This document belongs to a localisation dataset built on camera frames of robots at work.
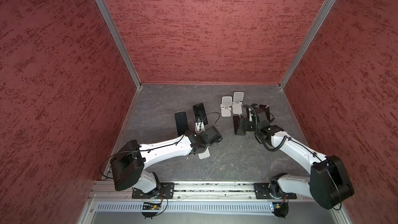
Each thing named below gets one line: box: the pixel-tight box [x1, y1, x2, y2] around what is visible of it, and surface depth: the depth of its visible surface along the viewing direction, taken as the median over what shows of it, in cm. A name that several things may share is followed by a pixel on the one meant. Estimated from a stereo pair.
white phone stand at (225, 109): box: [220, 95, 233, 118], surface depth 103 cm
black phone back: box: [192, 102, 208, 125], surface depth 94 cm
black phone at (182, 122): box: [174, 110, 189, 137], surface depth 87 cm
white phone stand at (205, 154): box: [197, 146, 211, 160], surface depth 87 cm
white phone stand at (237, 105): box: [232, 91, 245, 115], surface depth 105 cm
